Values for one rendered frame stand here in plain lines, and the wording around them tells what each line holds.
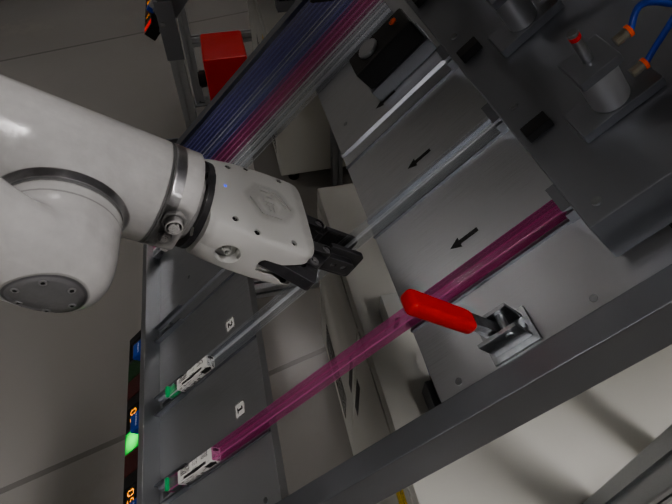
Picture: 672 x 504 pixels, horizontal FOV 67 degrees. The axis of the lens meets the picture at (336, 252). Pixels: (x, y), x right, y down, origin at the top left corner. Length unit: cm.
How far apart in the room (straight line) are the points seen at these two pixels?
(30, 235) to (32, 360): 147
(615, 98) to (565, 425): 59
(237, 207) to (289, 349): 117
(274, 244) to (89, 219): 14
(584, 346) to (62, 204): 33
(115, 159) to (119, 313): 141
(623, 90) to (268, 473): 42
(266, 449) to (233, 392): 9
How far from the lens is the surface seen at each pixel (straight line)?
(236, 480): 56
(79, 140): 39
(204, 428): 62
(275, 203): 46
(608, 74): 33
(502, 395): 37
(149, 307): 79
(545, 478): 80
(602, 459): 84
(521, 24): 42
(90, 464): 155
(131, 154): 39
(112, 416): 159
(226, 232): 41
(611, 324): 35
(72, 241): 33
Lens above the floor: 133
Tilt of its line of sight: 47 degrees down
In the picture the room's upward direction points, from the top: straight up
